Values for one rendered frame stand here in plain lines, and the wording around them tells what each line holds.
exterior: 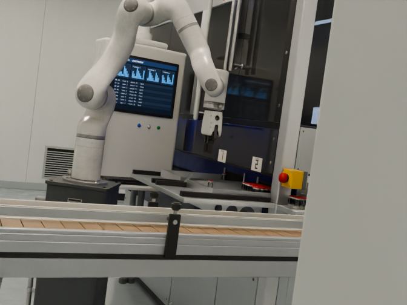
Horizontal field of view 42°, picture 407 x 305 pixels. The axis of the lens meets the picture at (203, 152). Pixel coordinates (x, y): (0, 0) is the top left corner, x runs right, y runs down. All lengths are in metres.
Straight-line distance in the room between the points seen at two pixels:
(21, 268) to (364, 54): 0.73
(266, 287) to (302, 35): 1.03
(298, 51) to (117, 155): 1.22
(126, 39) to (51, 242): 1.32
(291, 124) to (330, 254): 1.62
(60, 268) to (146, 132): 2.00
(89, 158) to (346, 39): 1.74
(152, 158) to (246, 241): 1.90
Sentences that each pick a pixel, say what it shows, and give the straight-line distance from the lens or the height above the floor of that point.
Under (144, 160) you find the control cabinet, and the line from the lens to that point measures 3.01.
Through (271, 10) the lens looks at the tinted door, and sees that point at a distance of 2.47.
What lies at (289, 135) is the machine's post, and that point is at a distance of 2.19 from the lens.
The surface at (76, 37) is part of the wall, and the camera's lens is 7.56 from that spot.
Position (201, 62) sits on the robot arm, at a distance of 2.08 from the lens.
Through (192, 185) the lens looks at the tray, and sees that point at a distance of 2.30.
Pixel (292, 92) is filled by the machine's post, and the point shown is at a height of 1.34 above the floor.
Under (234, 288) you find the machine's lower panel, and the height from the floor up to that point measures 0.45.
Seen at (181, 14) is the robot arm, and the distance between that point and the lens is 2.18.
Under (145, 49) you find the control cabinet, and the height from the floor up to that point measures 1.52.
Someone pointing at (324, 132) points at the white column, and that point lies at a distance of 0.61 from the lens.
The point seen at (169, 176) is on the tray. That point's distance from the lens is 2.56.
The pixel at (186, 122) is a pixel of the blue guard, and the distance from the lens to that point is 3.11.
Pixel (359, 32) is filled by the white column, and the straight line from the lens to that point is 0.59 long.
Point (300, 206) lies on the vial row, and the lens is 2.15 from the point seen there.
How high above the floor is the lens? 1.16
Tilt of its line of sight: 3 degrees down
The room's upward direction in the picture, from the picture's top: 7 degrees clockwise
